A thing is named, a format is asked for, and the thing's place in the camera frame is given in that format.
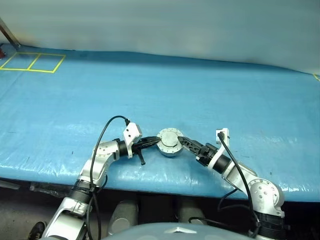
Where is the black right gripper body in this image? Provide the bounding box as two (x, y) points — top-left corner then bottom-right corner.
(196, 142), (218, 167)

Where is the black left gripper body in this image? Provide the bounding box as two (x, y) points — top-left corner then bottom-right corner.
(132, 137), (147, 167)

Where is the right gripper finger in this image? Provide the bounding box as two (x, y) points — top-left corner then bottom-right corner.
(181, 142), (201, 154)
(177, 135), (201, 149)

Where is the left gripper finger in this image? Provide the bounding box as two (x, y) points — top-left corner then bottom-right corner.
(140, 140), (161, 150)
(139, 135), (162, 144)

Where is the round finned motor lid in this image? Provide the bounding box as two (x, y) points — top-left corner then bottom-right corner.
(156, 126), (185, 152)

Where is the silver motor housing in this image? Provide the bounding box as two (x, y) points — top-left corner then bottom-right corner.
(157, 143), (185, 159)

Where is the grey rounded shape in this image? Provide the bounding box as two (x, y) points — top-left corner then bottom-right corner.
(175, 200), (209, 226)
(108, 199), (140, 236)

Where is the blue plastic table cover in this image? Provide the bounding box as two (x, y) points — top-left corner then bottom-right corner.
(0, 42), (320, 202)

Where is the grey robot torso with emblem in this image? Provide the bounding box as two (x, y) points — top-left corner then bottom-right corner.
(101, 222), (251, 240)

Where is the yellow tape double square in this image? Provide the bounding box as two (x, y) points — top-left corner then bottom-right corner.
(0, 51), (67, 74)

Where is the black sneaker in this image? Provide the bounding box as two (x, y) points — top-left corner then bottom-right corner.
(27, 220), (47, 240)

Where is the slanted metal bar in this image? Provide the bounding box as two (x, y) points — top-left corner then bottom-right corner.
(0, 16), (21, 48)

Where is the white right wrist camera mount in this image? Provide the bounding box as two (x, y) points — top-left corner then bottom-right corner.
(208, 127), (231, 173)

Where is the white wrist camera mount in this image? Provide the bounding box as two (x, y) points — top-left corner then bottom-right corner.
(208, 127), (231, 173)
(121, 121), (143, 160)

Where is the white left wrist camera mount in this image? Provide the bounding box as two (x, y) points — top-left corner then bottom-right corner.
(121, 121), (143, 160)

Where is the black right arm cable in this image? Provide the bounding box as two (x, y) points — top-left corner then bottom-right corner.
(187, 131), (262, 238)

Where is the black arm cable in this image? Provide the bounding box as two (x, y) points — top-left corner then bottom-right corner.
(187, 131), (262, 238)
(84, 115), (131, 240)

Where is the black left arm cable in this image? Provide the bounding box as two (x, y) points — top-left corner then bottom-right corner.
(84, 115), (131, 240)

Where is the dark metal bracket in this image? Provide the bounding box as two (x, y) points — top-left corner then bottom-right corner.
(29, 182), (74, 197)

